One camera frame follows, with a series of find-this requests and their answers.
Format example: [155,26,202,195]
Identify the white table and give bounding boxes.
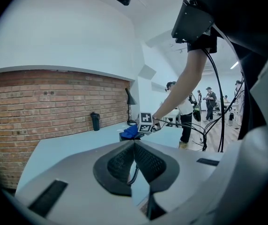
[161,109,181,127]

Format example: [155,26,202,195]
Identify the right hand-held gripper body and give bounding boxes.
[136,112,162,134]

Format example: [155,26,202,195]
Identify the person's black shirt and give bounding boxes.
[182,0,268,140]

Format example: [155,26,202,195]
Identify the white cable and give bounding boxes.
[211,22,245,84]

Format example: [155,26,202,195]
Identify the blue cloth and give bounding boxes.
[120,125,140,140]

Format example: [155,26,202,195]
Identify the black water bottle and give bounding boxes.
[90,112,101,132]

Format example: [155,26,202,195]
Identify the grey wall panel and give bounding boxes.
[137,64,157,81]

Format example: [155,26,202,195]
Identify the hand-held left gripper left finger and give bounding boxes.
[15,139,149,225]

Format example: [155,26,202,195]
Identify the black desk lamp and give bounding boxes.
[124,87,138,127]

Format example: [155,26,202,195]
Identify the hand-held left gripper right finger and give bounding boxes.
[133,139,224,221]

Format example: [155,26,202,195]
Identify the thin black cable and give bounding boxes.
[157,117,208,151]

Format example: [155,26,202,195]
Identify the black electronics box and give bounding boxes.
[171,2,216,45]

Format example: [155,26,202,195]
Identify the thick black cable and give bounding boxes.
[201,47,225,153]

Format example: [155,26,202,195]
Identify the person's right forearm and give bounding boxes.
[152,47,208,120]

